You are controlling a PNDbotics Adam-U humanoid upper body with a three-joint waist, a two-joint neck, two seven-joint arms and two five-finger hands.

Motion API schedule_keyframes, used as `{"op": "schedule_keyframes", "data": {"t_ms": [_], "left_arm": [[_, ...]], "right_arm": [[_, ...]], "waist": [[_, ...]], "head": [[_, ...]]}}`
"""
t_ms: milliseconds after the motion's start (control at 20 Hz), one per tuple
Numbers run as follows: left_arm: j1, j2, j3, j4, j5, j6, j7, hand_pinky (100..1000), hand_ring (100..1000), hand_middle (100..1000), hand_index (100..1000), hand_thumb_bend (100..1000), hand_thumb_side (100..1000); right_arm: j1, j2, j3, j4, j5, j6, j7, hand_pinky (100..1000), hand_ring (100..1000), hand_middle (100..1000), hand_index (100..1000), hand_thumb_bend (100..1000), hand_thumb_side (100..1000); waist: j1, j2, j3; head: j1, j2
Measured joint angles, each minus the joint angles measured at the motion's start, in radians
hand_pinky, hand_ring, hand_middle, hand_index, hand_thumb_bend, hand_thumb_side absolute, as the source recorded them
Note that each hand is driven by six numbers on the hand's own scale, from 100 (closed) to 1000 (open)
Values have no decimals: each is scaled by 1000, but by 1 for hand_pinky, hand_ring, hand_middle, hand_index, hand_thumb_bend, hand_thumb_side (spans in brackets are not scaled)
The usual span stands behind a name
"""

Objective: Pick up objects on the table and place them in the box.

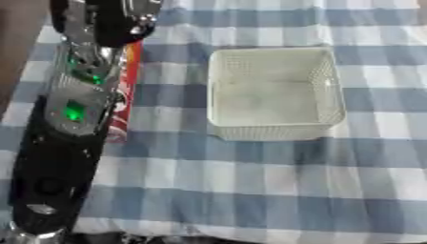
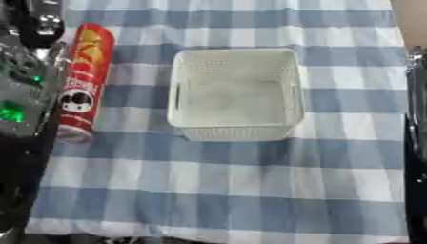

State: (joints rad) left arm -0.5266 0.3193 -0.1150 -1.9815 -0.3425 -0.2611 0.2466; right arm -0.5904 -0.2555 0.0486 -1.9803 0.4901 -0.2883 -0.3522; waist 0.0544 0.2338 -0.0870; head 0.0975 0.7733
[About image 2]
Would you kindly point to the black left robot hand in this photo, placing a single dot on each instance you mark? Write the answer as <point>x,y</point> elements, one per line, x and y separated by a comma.
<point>40,25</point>

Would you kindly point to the white plastic basket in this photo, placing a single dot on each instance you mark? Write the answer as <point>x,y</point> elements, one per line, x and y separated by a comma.
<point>236,95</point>

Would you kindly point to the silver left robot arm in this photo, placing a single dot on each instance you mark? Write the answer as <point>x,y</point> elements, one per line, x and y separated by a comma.
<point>19,105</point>

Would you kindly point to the red chips can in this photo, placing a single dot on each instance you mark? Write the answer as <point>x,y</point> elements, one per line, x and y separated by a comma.
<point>83,82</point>

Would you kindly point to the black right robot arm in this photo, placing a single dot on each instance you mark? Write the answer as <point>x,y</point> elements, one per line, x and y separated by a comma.
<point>416,152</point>

